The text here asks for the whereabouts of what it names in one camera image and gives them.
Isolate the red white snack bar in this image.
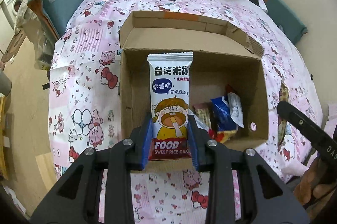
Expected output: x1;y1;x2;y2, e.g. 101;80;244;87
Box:
189;110;216;139

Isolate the beige patterned snack bar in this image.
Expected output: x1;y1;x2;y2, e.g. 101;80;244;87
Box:
194;103;212;131

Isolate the blue yellow snack bag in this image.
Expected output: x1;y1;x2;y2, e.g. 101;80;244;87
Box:
211;96;238;144

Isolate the white clear snack packet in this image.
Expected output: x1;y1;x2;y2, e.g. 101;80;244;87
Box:
227;92;244;128

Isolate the yellow patterned snack stick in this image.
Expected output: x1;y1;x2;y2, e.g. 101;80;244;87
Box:
277;81;290;151

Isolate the white rice cake packet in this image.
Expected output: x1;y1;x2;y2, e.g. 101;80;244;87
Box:
147;52;193;161

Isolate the small red candy packet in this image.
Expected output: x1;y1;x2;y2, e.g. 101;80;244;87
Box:
226;84;236;93

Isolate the person right hand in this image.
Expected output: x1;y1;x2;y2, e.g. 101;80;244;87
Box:
293;156;336;221

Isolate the pink cartoon bed sheet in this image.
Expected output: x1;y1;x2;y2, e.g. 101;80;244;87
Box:
49;0;323;223

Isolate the brown cardboard box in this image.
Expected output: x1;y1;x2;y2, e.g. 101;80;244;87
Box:
119;10;270;173

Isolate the teal bed headboard cushion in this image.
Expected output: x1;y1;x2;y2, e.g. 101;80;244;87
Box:
249;0;308;44

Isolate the grey trash bin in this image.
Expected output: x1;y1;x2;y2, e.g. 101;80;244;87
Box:
0;70;12;96

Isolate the white washing machine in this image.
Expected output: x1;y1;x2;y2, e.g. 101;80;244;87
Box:
1;0;23;29

